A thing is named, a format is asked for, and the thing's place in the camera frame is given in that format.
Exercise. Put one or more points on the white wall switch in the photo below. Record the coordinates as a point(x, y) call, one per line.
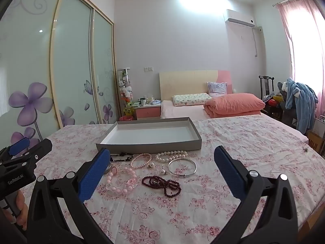
point(148, 69)

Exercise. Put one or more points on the grey cardboard box tray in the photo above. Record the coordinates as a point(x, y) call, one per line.
point(149, 134)

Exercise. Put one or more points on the person's left hand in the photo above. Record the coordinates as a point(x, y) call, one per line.
point(19, 214)

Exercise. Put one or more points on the floral pink bedsheet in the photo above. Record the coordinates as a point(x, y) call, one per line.
point(203, 208)

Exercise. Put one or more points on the red trash bin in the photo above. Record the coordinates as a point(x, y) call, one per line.
point(126, 118)

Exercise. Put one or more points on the white air conditioner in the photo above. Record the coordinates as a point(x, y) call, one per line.
point(238, 17)

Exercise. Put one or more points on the pink curtain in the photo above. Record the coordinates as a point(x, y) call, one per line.
point(302, 35)

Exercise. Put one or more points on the lilac printed pillow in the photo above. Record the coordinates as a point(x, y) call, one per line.
point(217, 89)

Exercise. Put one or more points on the clear tube of plush toys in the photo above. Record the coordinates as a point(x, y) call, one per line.
point(126, 91)

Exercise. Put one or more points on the thin silver bangle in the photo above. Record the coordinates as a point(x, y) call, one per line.
point(182, 166)

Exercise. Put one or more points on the folded orange quilt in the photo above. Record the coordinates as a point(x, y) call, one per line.
point(233, 105)

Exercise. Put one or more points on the pink and cream nightstand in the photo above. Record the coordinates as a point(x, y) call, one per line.
point(148, 112)

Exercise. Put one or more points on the bed with wooden headboard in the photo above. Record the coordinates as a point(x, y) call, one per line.
point(185, 81)

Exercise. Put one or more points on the sliding wardrobe with purple flowers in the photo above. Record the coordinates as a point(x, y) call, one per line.
point(73, 56)

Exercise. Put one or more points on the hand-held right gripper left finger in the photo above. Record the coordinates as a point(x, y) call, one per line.
point(95, 175)

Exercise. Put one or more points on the white mug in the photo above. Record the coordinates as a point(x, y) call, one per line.
point(143, 102)

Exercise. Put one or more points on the patterned cream pillow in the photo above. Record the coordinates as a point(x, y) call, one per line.
point(190, 99)

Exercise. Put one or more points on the colourful toys pile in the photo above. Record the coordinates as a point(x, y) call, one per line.
point(274, 100)

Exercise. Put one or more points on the small silver charm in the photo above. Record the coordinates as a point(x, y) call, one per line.
point(306, 149)

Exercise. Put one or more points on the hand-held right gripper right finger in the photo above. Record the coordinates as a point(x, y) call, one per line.
point(228, 172)

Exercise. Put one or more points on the dark wooden chair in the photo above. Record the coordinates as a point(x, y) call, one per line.
point(266, 86)

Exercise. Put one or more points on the chair with blue clothes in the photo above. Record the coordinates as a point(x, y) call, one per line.
point(304, 101)

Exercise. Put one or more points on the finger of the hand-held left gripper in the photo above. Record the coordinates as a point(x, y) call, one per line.
point(19, 146)
point(40, 147)

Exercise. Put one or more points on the brown paper bag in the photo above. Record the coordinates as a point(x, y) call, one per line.
point(314, 142)

